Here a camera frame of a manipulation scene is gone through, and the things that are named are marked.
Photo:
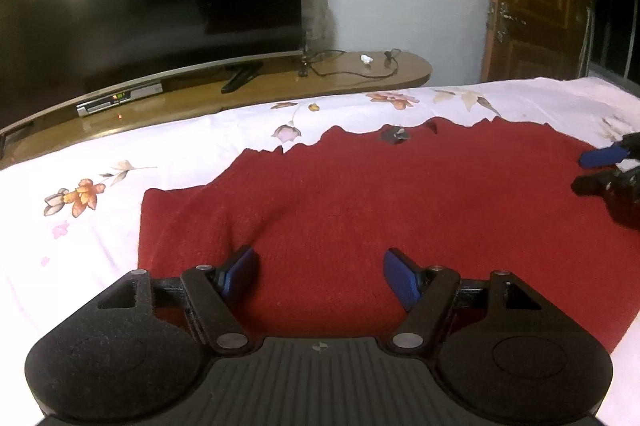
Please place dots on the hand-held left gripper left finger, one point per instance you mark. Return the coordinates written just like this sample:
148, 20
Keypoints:
241, 270

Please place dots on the small white crumpled item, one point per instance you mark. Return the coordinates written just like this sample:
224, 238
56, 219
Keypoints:
366, 59

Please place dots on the clear glass vase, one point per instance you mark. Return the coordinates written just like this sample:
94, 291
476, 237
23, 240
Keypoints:
314, 16

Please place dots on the red beaded sweater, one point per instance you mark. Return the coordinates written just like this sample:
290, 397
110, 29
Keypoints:
350, 206

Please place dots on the silver set-top box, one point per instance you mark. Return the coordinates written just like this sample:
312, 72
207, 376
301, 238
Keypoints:
120, 99

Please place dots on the floral white bedsheet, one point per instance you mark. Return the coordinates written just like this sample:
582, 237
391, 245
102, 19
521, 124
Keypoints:
100, 156

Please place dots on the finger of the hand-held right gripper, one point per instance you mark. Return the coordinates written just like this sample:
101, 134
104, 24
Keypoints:
602, 156
595, 183

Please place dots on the wooden television stand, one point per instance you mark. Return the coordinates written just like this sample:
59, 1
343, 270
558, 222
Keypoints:
300, 91

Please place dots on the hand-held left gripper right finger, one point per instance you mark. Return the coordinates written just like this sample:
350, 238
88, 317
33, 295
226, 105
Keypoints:
402, 278

